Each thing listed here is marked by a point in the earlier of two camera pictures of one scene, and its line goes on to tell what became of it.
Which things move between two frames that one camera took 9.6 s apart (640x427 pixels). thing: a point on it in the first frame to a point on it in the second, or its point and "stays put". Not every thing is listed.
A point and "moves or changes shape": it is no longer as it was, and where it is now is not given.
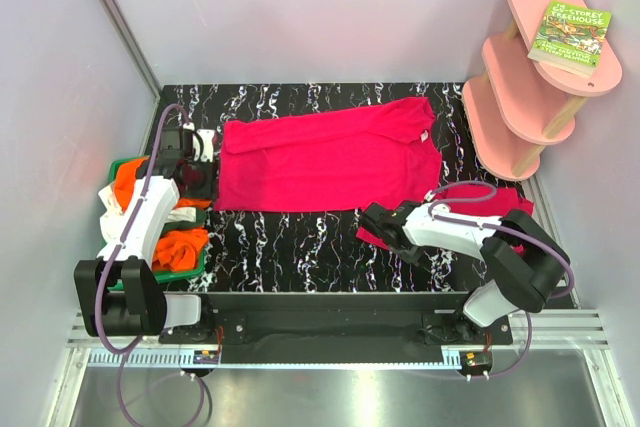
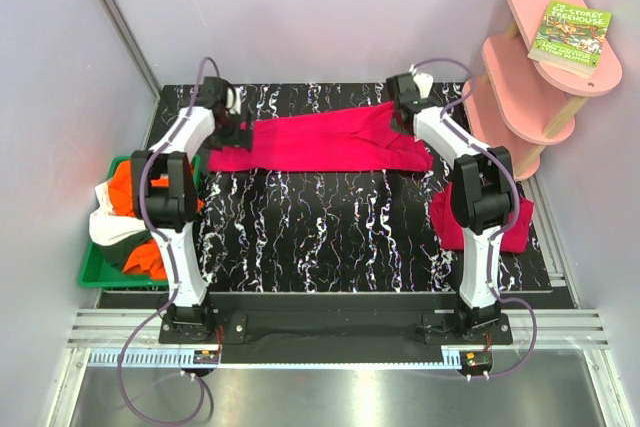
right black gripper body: [410, 254] to [393, 122]
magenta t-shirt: [351, 157] moves or changes shape
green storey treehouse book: [571, 37] stays put
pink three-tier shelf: [519, 105] stays put
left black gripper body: [204, 179] to [231, 135]
